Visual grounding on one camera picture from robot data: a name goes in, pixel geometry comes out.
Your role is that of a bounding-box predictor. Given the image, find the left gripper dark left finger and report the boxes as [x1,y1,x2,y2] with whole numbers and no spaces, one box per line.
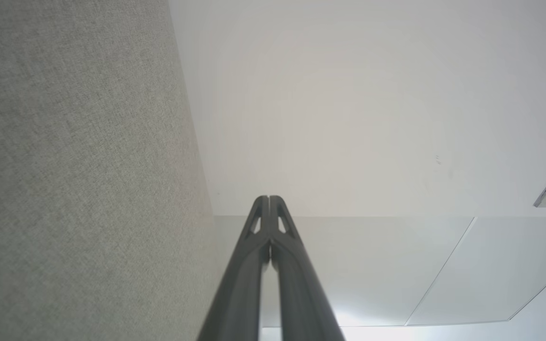
[197,195,271,341]

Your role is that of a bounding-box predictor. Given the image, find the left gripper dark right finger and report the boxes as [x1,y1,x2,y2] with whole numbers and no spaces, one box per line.
[270,195,346,341]

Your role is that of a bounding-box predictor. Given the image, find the grey fabric sofa surface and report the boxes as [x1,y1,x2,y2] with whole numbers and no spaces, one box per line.
[0,0,221,341]

